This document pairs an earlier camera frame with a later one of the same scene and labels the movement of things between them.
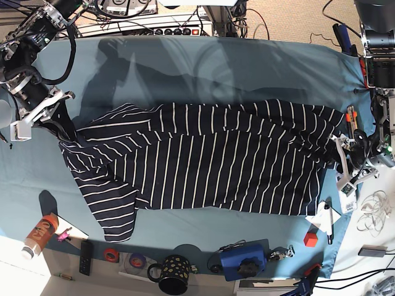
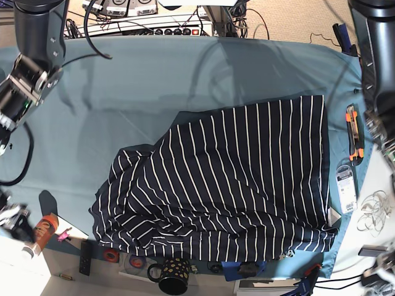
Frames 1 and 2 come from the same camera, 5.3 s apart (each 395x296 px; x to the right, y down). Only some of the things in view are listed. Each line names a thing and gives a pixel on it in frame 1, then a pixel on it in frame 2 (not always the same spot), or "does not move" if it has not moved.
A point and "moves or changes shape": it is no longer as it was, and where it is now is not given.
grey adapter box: [373, 251] does not move
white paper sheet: [63, 225] does not move
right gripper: [347, 182] to [379, 279]
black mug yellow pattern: [172, 275] does not move
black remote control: [86, 253] does not move
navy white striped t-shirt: [253, 156] moves or changes shape
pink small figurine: [63, 235] does not move
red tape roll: [111, 255] does not move
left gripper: [35, 101] to [15, 217]
